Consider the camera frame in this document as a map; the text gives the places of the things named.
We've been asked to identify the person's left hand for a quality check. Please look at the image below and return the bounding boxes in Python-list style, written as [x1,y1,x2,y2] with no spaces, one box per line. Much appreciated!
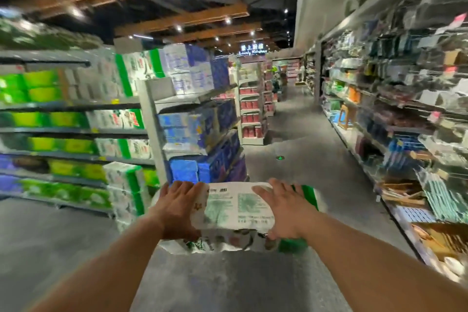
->
[151,180,207,242]

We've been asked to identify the person's right hand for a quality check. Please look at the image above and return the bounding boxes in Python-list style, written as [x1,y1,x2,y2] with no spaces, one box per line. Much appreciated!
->
[252,178,319,242]

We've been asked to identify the white green tissue roll pack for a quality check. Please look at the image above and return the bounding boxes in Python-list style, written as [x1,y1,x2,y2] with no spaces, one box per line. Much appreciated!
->
[150,181,328,256]

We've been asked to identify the person's left forearm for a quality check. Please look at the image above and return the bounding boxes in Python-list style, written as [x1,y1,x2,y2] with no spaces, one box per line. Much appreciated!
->
[25,213,166,312]

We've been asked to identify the person's right forearm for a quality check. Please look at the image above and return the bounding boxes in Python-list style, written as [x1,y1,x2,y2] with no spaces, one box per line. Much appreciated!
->
[303,212,468,312]

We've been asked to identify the floor pile of white green packs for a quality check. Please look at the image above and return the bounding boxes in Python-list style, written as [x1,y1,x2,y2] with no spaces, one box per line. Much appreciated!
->
[103,161,153,233]

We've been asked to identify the stack of blue tissue packs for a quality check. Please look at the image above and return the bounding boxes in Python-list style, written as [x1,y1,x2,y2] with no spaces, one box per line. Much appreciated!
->
[158,43,250,185]

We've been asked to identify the rows of red packets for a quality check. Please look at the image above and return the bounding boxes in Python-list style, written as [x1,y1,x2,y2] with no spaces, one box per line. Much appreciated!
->
[239,86,268,139]

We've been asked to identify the grey end shelf unit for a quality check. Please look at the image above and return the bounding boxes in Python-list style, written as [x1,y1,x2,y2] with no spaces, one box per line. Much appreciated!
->
[138,77,250,186]

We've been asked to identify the shelf stock of white green packs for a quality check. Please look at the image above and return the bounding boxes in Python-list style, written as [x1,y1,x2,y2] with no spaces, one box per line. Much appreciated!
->
[60,48,167,162]

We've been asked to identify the white shelf unit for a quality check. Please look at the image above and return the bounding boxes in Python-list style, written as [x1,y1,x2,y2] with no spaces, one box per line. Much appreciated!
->
[235,62,270,146]

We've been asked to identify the wooden stool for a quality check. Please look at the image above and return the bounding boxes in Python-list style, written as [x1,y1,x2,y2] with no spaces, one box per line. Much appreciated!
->
[336,103,357,130]

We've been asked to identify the long household goods shelf unit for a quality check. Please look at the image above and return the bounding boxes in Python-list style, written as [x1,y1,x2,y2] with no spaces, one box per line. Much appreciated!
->
[303,0,468,287]

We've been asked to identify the long grey metal shelf unit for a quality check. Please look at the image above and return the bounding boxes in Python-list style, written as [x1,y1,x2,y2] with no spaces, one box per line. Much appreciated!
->
[0,49,161,215]

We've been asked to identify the lit white sign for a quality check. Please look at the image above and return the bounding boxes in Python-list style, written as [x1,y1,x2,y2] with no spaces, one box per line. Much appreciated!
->
[238,43,265,56]

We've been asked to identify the stack of bright green packets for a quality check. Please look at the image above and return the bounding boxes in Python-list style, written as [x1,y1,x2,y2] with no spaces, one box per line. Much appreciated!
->
[0,70,112,208]

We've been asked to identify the stack of purple packets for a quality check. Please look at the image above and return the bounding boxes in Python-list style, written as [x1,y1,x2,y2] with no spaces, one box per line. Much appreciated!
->
[0,154,23,193]

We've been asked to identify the hanging household goods display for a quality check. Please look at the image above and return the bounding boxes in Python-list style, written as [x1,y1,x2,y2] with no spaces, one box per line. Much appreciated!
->
[322,0,468,279]

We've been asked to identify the green artificial foliage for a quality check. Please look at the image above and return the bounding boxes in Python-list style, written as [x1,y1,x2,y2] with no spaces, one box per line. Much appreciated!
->
[0,16,104,50]

